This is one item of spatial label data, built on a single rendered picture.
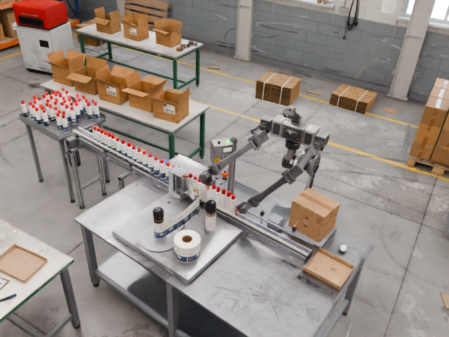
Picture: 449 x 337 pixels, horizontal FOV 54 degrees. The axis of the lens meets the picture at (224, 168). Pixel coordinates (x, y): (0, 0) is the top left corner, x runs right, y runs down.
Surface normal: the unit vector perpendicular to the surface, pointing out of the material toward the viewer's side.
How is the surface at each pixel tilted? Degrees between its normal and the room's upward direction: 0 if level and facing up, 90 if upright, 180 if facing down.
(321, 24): 90
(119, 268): 0
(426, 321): 0
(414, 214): 0
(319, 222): 90
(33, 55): 90
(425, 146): 87
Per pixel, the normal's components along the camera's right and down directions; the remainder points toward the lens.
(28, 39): -0.33, 0.52
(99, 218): 0.04, -0.82
